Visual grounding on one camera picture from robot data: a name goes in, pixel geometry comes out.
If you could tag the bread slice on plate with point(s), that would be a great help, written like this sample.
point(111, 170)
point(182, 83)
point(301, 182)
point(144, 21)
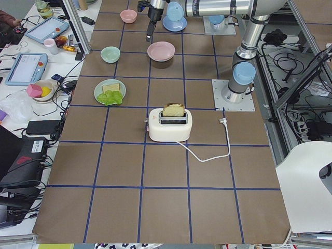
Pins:
point(112, 87)

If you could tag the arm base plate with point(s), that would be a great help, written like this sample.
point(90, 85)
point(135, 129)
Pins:
point(226, 100)
point(219, 25)

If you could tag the black computer box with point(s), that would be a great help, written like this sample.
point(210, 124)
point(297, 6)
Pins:
point(21, 161)

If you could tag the blue teach pendant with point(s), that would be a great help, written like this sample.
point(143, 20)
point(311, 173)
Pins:
point(49, 28)
point(28, 68)

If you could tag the green bowl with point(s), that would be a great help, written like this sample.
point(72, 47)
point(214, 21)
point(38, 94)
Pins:
point(110, 54)

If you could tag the black laptop power brick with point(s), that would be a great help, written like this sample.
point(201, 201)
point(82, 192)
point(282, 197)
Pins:
point(41, 127)

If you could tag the pink plate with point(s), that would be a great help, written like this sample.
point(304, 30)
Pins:
point(161, 50)

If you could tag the cream plate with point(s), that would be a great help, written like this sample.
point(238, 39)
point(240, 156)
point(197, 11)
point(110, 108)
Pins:
point(161, 60)

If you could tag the bowl with toy fruit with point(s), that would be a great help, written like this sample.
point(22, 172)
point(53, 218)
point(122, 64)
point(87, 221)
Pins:
point(42, 91)

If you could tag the white chair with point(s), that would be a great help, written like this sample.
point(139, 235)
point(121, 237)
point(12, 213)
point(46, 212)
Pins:
point(306, 198)

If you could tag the cream toaster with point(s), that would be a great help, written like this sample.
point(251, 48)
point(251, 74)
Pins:
point(169, 129)

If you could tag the pink bowl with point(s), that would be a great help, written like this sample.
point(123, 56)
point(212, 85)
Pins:
point(128, 16)

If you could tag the toast in toaster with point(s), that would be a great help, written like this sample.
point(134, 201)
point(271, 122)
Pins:
point(173, 110)

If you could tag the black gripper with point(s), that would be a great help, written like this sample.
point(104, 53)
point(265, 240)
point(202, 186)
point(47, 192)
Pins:
point(154, 14)

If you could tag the green lettuce leaf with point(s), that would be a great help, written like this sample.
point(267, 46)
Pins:
point(110, 98)

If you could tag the green plate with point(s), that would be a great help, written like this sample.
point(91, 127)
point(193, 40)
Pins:
point(98, 89)

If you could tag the blue plate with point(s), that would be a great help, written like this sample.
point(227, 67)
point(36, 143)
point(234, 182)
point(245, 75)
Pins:
point(174, 26)

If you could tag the aluminium frame post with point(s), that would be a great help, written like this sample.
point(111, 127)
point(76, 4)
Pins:
point(76, 26)

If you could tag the pink cup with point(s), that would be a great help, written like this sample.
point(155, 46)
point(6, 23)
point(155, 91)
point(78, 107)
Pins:
point(51, 45)

